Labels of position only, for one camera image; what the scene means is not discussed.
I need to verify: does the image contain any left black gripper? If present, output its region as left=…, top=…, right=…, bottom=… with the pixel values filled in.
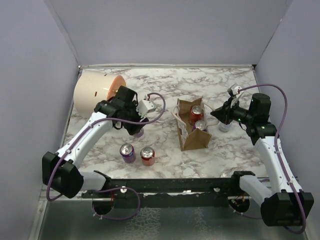
left=121, top=101, right=149, bottom=135

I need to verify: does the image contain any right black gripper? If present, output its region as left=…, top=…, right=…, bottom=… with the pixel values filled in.
left=211, top=97, right=255, bottom=126

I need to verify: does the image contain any purple fanta can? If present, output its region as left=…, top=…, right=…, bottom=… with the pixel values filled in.
left=192, top=120, right=208, bottom=132
left=119, top=143, right=136, bottom=164
left=134, top=128, right=144, bottom=138

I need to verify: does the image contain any red cola can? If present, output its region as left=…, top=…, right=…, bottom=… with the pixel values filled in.
left=188, top=105, right=204, bottom=125
left=140, top=146, right=155, bottom=167

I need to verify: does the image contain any jute canvas tote bag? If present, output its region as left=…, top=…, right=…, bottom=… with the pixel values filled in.
left=171, top=97, right=219, bottom=152

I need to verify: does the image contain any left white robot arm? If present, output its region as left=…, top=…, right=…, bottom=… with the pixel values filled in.
left=42, top=86, right=155, bottom=198

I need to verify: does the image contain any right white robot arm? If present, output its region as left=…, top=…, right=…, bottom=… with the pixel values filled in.
left=210, top=93, right=314, bottom=228

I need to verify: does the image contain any small clear plastic cup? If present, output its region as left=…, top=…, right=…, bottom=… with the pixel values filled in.
left=218, top=122, right=232, bottom=133

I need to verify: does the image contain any cream cylindrical drum container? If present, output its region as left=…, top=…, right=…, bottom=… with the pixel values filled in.
left=73, top=70, right=126, bottom=118

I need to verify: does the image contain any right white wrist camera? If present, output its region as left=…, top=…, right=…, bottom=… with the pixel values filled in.
left=227, top=83, right=243, bottom=108

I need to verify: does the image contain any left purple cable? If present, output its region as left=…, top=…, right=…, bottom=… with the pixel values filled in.
left=46, top=92, right=167, bottom=221

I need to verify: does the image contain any black metal base frame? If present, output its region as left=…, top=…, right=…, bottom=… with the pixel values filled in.
left=81, top=177, right=243, bottom=209

